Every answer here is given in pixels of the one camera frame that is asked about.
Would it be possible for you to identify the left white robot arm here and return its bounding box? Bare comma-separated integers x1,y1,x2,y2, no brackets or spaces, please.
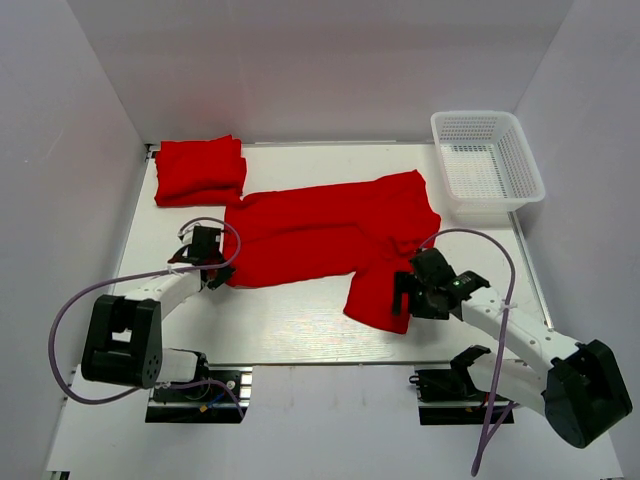
81,225,234,399

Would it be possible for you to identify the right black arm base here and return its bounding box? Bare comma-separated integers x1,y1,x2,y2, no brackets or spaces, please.
408,368,489,426

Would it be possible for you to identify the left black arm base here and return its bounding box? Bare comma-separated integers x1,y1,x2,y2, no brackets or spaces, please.
145,367,253,424

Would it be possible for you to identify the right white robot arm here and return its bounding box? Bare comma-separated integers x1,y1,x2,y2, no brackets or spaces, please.
392,249,633,448

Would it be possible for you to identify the folded red t shirt stack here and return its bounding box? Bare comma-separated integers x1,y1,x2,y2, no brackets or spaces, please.
155,135,247,208

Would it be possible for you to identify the white plastic basket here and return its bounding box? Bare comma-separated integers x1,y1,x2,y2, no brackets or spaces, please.
430,110,546,217

